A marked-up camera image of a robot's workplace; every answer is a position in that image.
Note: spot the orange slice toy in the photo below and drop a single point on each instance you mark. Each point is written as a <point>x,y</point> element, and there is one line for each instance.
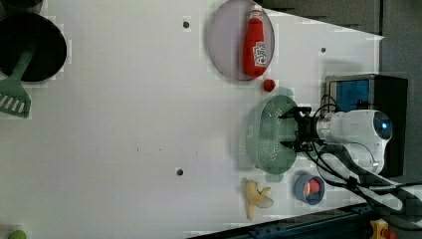
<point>311,187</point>

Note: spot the green ball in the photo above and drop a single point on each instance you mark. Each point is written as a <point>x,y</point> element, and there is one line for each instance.
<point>17,234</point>

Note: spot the green plastic strainer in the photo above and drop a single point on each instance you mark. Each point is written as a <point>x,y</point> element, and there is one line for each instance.
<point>266,132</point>

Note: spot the peeled toy banana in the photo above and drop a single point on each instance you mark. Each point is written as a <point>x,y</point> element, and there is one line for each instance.
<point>255,197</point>

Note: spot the yellow red emergency button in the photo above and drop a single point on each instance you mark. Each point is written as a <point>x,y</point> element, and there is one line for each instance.
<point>381,230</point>

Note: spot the red ketchup bottle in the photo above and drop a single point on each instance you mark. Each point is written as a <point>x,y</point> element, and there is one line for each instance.
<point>254,59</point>

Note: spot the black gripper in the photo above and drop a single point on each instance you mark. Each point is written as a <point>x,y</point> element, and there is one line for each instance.
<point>306,133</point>

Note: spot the red toy strawberry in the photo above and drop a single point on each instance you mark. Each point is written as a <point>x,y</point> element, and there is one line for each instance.
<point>268,85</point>

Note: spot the blue bowl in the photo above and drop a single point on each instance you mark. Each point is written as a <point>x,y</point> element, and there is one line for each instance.
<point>312,199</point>

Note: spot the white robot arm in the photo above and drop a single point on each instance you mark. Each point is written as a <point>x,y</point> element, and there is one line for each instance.
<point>360,131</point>

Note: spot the grey round plate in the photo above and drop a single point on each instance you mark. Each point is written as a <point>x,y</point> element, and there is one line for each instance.
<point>226,35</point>

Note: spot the black toy oven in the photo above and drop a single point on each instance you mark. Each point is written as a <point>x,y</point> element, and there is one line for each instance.
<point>376,92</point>

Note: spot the green toy spatula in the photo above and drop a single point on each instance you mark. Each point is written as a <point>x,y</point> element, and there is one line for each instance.
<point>15,101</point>

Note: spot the black pan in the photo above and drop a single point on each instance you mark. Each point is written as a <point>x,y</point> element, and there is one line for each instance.
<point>23,31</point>

